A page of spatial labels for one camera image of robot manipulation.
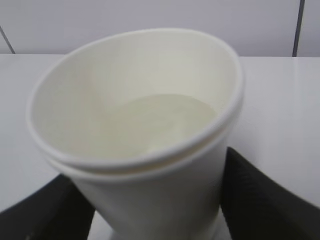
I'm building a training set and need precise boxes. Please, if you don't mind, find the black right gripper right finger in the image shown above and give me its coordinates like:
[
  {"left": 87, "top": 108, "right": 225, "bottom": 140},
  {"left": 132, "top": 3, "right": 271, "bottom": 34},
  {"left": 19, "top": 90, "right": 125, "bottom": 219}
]
[{"left": 221, "top": 147, "right": 320, "bottom": 240}]

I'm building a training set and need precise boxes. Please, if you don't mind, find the white paper cup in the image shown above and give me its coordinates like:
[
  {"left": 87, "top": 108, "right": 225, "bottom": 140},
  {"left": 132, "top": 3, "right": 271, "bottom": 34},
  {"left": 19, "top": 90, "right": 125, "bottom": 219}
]
[{"left": 26, "top": 28, "right": 245, "bottom": 240}]

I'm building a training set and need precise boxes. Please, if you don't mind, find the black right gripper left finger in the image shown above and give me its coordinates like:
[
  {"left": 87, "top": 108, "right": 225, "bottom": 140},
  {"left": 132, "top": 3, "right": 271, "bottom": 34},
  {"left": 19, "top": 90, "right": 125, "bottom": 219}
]
[{"left": 0, "top": 175, "right": 95, "bottom": 240}]

